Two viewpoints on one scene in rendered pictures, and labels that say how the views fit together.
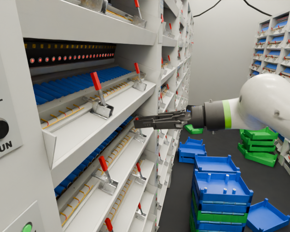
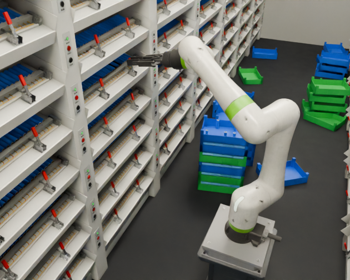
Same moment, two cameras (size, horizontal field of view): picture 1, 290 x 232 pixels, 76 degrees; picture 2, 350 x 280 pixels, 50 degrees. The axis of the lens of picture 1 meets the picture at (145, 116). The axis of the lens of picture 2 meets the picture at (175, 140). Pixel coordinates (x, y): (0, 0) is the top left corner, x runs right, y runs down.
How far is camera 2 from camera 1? 1.21 m
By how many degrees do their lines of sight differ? 15
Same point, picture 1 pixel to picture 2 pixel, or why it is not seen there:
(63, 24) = (83, 24)
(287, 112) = (191, 59)
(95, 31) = (95, 19)
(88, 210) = (93, 103)
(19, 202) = (73, 80)
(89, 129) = (93, 62)
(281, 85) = (191, 44)
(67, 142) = (84, 66)
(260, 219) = not seen: hidden behind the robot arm
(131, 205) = (123, 120)
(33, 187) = (76, 78)
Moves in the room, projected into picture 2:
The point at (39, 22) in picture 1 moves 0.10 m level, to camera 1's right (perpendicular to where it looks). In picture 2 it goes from (77, 28) to (104, 29)
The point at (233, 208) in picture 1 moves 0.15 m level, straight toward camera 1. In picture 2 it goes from (232, 150) to (219, 161)
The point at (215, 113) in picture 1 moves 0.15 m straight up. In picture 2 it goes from (175, 56) to (175, 23)
